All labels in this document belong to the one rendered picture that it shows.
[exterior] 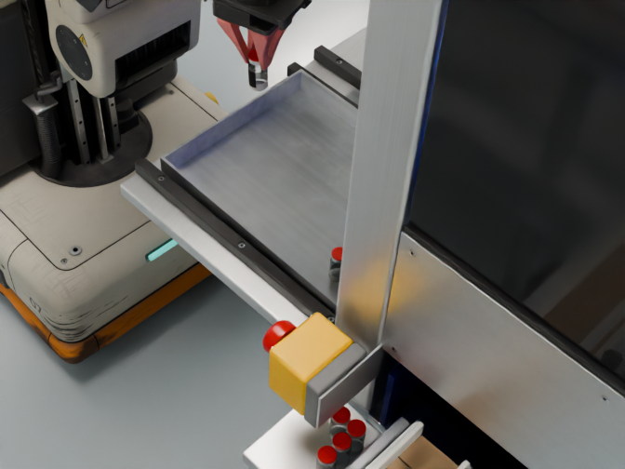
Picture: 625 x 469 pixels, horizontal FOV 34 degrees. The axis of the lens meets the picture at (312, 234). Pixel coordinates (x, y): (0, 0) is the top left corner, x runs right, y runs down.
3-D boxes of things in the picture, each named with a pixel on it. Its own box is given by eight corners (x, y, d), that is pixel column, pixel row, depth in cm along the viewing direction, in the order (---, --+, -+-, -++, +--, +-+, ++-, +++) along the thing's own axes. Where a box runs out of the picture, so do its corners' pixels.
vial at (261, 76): (272, 86, 117) (271, 56, 114) (258, 94, 116) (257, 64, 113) (259, 77, 119) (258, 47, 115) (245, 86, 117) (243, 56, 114)
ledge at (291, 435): (412, 467, 113) (414, 460, 111) (331, 546, 106) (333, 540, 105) (322, 389, 118) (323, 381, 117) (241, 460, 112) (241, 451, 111)
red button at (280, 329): (310, 352, 108) (311, 330, 105) (283, 374, 106) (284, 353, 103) (285, 330, 110) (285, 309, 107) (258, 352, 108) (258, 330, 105)
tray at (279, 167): (480, 217, 134) (485, 199, 131) (343, 329, 122) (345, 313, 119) (299, 87, 148) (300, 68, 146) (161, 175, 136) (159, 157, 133)
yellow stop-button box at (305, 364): (363, 388, 107) (368, 351, 102) (314, 430, 104) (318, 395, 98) (312, 344, 111) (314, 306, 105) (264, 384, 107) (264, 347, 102)
